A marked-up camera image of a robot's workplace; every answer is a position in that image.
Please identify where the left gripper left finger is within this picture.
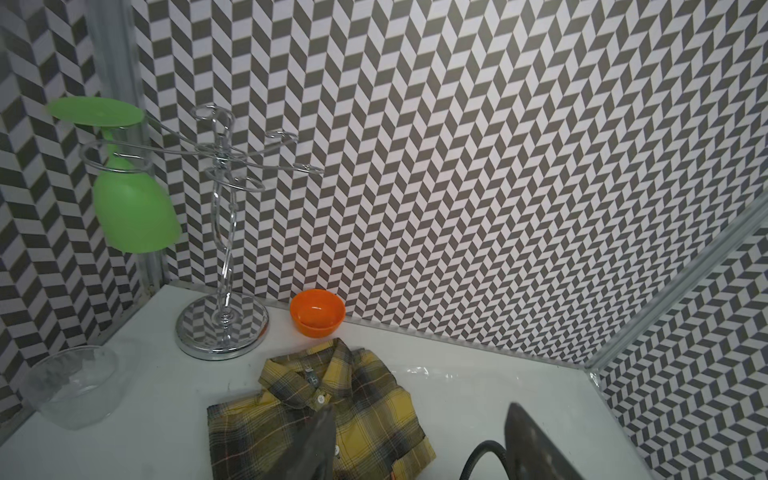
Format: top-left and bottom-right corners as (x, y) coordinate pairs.
(264, 406), (336, 480)

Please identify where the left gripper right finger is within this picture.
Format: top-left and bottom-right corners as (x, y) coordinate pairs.
(504, 403), (583, 480)

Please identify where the yellow plaid shirt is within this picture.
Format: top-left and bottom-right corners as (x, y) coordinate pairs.
(206, 337), (437, 480)

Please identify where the orange bowl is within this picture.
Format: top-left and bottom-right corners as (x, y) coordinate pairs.
(289, 289), (346, 339)

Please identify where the chrome glass holder stand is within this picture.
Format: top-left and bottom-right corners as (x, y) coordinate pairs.
(79, 103), (298, 361)

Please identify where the clear glass cup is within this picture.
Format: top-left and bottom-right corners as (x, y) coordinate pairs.
(20, 345), (122, 430)

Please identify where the green plastic wine glass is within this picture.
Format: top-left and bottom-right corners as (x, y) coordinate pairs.
(47, 96), (182, 254)

